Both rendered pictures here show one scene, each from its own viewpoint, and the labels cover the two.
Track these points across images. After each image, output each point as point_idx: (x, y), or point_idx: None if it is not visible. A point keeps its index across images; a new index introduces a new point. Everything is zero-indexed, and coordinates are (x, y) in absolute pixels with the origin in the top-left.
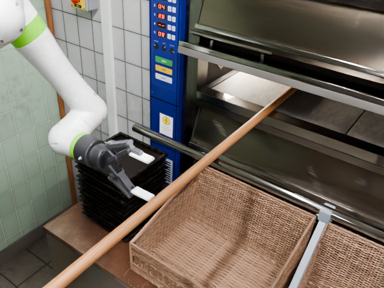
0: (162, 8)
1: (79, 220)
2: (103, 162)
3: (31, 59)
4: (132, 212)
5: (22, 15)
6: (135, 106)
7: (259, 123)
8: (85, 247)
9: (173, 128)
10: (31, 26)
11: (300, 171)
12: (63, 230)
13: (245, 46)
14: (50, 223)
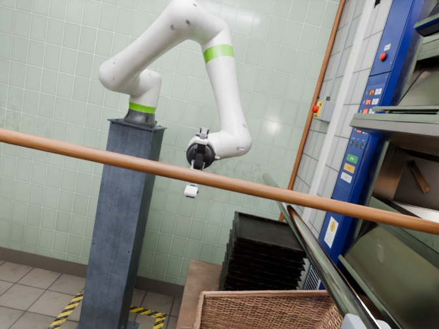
0: (368, 104)
1: (213, 273)
2: (194, 157)
3: (209, 76)
4: (239, 282)
5: (193, 12)
6: (321, 211)
7: (428, 248)
8: (191, 288)
9: (334, 237)
10: (216, 47)
11: None
12: (197, 269)
13: (421, 106)
14: (196, 260)
